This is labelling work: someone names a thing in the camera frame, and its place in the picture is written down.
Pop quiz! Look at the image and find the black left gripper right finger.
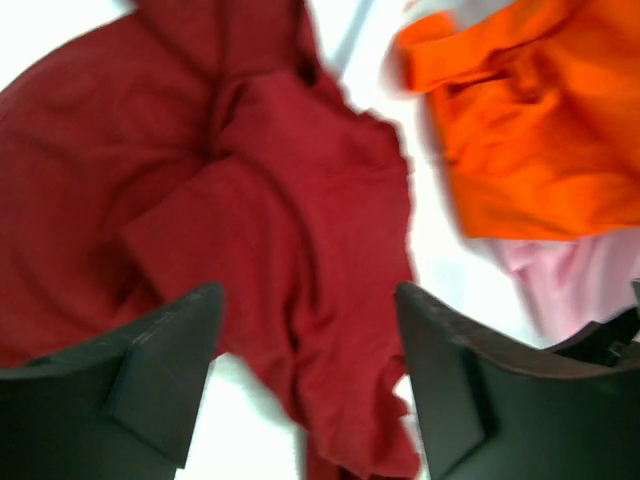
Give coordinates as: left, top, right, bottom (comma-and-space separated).
394, 282, 639, 480

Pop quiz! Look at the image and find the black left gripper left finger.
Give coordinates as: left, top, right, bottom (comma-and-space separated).
1, 283, 224, 479

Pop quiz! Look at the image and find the dark red t shirt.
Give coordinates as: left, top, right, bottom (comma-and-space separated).
1, 1, 420, 479

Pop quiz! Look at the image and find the pink t shirt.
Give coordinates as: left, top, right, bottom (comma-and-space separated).
490, 228, 639, 343

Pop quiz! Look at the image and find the orange t shirt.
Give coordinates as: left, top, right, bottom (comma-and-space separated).
395, 1, 639, 240

